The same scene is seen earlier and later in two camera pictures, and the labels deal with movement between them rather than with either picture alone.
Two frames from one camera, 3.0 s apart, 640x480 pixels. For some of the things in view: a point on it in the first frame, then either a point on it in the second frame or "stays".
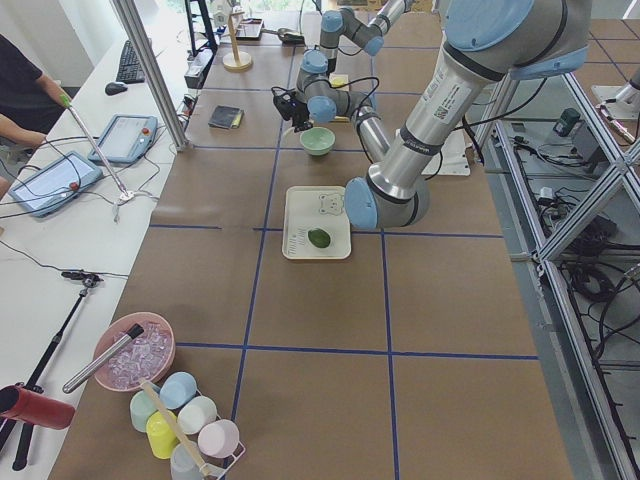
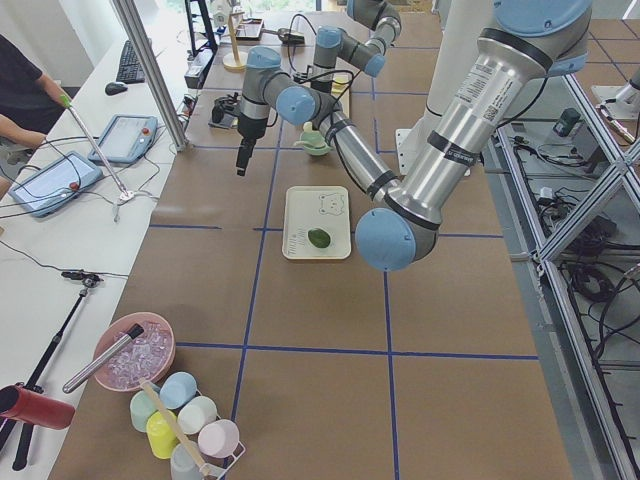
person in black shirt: [29, 99] stays
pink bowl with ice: [147, 356] stays
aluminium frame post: [137, 37] stays
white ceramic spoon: [291, 139] -> [315, 146]
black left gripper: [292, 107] -> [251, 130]
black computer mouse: [115, 88] stays
